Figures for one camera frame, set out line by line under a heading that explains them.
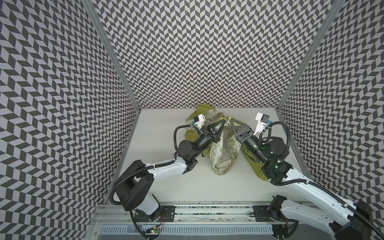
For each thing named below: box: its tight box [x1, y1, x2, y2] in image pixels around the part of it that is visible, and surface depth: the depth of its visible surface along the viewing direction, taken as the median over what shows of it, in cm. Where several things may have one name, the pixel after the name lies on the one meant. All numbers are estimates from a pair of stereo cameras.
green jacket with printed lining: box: [185, 104, 269, 181], surface depth 73 cm
